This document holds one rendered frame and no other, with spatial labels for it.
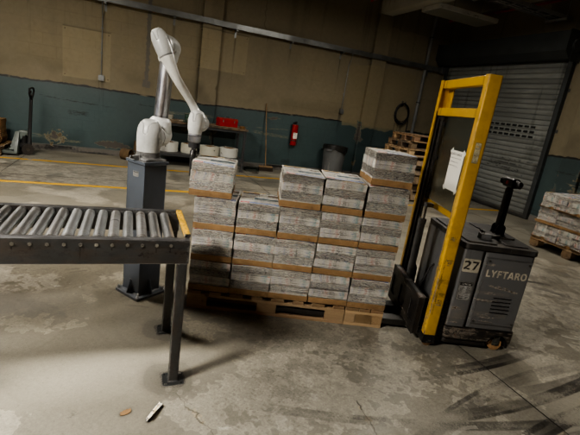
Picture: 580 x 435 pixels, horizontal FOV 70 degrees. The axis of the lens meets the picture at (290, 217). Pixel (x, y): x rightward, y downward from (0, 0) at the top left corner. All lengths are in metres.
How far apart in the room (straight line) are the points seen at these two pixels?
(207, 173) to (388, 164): 1.21
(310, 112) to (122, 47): 4.21
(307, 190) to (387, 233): 0.65
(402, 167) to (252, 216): 1.07
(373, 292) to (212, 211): 1.30
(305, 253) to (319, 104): 7.50
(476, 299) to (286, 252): 1.37
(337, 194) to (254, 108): 6.95
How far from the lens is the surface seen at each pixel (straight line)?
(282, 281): 3.00
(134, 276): 3.23
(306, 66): 10.02
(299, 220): 2.85
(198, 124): 2.92
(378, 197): 2.89
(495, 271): 3.19
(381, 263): 3.04
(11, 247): 2.11
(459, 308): 3.20
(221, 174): 2.79
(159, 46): 3.00
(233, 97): 9.50
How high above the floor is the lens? 1.50
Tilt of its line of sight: 15 degrees down
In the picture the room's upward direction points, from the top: 8 degrees clockwise
